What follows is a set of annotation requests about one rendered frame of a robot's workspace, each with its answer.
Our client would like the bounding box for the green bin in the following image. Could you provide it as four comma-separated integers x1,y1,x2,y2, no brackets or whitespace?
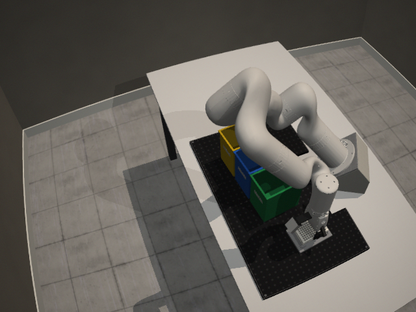
250,169,302,222

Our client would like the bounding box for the blue open-top bin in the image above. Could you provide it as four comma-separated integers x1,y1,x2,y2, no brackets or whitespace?
233,149,263,199

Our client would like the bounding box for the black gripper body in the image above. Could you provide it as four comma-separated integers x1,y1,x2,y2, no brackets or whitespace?
305,205,328,232

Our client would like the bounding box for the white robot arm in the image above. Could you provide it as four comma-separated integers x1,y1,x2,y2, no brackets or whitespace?
205,67,355,217

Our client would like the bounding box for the yellow open-top bin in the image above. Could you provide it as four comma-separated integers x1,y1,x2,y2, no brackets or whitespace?
218,125,240,177

